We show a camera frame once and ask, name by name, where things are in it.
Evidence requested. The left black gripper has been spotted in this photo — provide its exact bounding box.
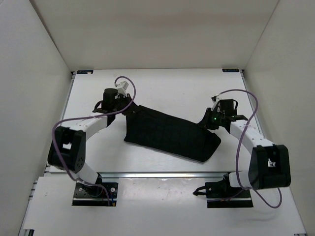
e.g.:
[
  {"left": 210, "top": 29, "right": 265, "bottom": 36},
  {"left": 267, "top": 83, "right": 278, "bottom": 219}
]
[{"left": 114, "top": 92, "right": 141, "bottom": 115}]

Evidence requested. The black pleated skirt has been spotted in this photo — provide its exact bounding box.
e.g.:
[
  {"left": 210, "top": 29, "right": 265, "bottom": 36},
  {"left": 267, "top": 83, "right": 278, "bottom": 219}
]
[{"left": 124, "top": 106, "right": 221, "bottom": 163}]

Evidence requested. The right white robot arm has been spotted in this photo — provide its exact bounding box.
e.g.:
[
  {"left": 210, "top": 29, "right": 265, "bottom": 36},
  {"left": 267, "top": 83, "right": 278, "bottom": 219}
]
[{"left": 199, "top": 96, "right": 291, "bottom": 197}]

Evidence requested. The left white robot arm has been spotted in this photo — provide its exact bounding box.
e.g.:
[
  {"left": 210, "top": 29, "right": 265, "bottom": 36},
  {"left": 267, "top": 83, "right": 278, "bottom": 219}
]
[{"left": 47, "top": 87, "right": 133, "bottom": 196}]

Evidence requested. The left blue corner label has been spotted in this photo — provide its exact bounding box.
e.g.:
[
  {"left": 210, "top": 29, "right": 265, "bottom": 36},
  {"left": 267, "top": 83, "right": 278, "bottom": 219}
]
[{"left": 76, "top": 70, "right": 94, "bottom": 74}]

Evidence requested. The blue corner label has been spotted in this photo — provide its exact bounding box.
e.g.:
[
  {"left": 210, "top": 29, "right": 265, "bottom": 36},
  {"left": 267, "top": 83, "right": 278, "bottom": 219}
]
[
  {"left": 76, "top": 70, "right": 94, "bottom": 74},
  {"left": 222, "top": 68, "right": 239, "bottom": 73}
]

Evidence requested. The right blue corner label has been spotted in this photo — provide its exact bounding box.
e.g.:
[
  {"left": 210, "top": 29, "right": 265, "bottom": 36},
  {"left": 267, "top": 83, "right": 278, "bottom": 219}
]
[{"left": 222, "top": 68, "right": 239, "bottom": 73}]

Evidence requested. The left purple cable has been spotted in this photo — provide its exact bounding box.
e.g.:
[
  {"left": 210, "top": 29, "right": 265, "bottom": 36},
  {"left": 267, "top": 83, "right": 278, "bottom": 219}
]
[{"left": 51, "top": 76, "right": 138, "bottom": 206}]

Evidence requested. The left aluminium table rail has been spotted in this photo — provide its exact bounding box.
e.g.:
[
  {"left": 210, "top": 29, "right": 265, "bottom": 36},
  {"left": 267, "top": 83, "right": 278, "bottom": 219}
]
[{"left": 42, "top": 70, "right": 77, "bottom": 175}]

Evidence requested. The aluminium table rail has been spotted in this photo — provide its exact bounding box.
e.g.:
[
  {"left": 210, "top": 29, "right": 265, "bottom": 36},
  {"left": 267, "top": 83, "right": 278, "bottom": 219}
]
[
  {"left": 42, "top": 70, "right": 77, "bottom": 175},
  {"left": 101, "top": 172, "right": 226, "bottom": 178}
]

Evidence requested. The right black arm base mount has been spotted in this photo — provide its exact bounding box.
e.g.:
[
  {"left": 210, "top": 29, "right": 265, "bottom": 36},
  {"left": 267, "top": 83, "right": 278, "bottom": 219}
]
[{"left": 192, "top": 174, "right": 253, "bottom": 208}]

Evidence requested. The front aluminium table rail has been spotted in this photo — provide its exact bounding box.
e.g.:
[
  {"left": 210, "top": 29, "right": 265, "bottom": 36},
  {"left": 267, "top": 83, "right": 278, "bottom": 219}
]
[{"left": 101, "top": 172, "right": 226, "bottom": 178}]

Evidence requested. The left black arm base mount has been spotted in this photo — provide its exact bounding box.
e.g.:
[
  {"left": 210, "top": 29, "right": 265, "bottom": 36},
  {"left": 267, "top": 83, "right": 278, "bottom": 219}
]
[{"left": 72, "top": 176, "right": 119, "bottom": 207}]

